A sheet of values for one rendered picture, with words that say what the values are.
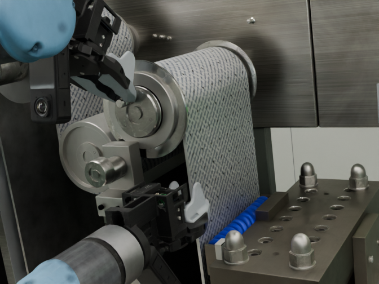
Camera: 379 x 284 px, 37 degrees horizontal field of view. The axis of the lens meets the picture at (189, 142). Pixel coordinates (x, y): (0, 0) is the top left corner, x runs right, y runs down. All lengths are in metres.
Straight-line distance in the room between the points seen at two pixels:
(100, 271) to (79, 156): 0.34
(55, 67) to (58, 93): 0.03
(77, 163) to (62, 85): 0.29
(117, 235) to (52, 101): 0.17
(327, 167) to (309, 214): 2.69
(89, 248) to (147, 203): 0.11
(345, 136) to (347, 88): 2.52
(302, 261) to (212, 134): 0.24
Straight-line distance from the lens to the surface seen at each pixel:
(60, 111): 0.68
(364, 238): 0.91
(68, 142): 0.95
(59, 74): 0.68
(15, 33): 0.44
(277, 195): 1.02
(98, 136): 0.91
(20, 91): 1.01
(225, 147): 0.94
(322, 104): 1.07
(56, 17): 0.46
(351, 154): 3.59
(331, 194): 1.06
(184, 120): 0.81
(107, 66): 0.72
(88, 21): 0.72
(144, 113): 0.82
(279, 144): 3.72
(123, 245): 0.67
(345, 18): 1.04
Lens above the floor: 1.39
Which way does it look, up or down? 13 degrees down
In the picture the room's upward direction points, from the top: 7 degrees counter-clockwise
